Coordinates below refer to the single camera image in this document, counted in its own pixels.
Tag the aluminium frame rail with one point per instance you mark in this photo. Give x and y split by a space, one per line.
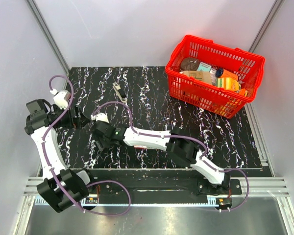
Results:
181 191

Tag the orange green carton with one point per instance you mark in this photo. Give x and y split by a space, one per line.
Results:
228 83

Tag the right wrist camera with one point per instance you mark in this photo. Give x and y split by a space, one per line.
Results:
100 117

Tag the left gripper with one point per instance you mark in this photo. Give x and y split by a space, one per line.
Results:
77 122

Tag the red white staple box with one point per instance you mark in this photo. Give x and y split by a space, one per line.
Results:
140 147

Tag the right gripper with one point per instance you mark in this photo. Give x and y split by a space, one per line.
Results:
101 144

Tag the blue cap bottle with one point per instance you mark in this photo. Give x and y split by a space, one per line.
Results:
219 72

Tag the white stapler base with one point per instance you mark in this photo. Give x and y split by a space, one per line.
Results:
120 92

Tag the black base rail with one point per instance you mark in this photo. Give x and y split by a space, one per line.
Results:
142 180

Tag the red shopping basket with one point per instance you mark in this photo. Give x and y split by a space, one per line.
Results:
245 67

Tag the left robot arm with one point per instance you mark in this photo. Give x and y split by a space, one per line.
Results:
61 187

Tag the cardboard box in basket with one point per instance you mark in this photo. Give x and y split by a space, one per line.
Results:
202 76

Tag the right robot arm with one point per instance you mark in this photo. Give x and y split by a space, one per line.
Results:
183 150

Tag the teal small box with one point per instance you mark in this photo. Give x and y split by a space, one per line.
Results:
204 67

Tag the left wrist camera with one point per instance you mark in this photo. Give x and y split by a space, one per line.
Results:
61 98

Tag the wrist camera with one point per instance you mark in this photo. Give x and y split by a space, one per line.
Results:
100 117
61 98

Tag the brown round package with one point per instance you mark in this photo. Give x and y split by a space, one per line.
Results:
189 64

